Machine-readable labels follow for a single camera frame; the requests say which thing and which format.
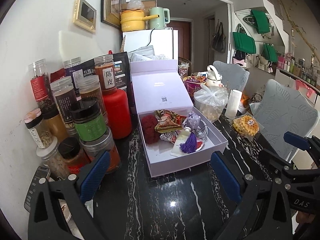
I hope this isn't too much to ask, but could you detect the black coffee bag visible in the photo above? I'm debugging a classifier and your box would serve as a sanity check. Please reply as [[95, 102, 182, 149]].
[[113, 52, 135, 113]]

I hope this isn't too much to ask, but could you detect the green lid jar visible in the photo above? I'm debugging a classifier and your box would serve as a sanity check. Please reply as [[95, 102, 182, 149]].
[[70, 97, 107, 142]]

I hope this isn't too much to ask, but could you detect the red plastic canister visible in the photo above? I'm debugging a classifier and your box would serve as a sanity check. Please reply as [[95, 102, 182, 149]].
[[102, 89, 132, 139]]

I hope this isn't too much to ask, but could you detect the silver snack sachet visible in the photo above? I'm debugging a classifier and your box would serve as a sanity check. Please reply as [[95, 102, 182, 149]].
[[159, 131, 178, 144]]

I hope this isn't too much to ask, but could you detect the green tote bag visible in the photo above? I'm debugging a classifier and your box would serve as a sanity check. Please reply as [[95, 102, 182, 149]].
[[233, 32, 257, 54]]

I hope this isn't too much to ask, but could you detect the lavender gift box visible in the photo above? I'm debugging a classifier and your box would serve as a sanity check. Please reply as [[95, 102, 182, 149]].
[[130, 60, 227, 177]]

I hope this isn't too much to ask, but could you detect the labelled brown spice jar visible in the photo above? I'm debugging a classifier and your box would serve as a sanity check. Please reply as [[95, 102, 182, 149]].
[[94, 54, 117, 94]]

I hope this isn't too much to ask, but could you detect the red snack packet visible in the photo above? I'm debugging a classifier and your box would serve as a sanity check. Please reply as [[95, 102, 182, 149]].
[[154, 109, 187, 131]]

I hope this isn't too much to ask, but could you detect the far grey leaf chair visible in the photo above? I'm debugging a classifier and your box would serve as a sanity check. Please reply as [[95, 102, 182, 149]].
[[213, 61, 249, 92]]

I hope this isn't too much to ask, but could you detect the yellow pot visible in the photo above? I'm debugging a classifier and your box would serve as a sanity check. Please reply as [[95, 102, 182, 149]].
[[120, 9, 158, 32]]

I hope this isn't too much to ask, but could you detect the brown entrance door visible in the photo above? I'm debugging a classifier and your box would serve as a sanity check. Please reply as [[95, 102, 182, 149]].
[[169, 21, 191, 61]]

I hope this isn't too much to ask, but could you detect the near grey leaf chair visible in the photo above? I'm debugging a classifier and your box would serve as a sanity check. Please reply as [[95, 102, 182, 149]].
[[250, 79, 319, 162]]

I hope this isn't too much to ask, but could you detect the green electric kettle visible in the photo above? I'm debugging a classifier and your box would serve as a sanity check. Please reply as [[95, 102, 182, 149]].
[[149, 7, 170, 29]]

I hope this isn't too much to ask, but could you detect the orange powder jar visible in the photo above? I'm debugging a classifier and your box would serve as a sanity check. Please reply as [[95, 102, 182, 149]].
[[80, 126, 121, 173]]

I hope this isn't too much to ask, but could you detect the framed picture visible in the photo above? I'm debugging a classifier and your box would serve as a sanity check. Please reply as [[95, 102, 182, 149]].
[[101, 0, 122, 29]]

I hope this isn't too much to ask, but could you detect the clear plastic bag of food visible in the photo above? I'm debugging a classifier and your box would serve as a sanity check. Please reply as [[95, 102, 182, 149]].
[[194, 84, 228, 122]]

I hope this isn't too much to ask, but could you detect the packaged waffle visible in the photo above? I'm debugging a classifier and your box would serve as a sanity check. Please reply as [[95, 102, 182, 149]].
[[232, 114, 259, 140]]

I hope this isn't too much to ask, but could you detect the wall intercom panel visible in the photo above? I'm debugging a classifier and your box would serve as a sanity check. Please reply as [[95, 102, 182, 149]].
[[73, 0, 97, 33]]

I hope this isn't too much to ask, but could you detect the grey leaf chair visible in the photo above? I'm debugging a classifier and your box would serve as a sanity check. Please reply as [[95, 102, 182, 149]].
[[213, 61, 249, 92], [250, 79, 319, 162]]

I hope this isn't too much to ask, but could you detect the red fuzzy knitted item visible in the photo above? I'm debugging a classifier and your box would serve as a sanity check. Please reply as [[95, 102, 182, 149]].
[[141, 115, 160, 145]]

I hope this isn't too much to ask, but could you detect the purple embroidered drawstring pouch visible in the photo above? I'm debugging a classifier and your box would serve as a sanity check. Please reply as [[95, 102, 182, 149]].
[[182, 112, 201, 130]]

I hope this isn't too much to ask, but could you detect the white cable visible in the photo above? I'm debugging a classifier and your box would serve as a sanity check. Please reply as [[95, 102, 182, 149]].
[[195, 123, 209, 142]]

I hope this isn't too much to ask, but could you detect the white refrigerator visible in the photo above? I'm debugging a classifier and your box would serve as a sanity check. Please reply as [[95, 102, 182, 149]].
[[123, 28, 178, 60]]

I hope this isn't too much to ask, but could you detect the triangular embroidered sachet with tassel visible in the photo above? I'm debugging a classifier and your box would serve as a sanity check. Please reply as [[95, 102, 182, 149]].
[[153, 109, 199, 154]]

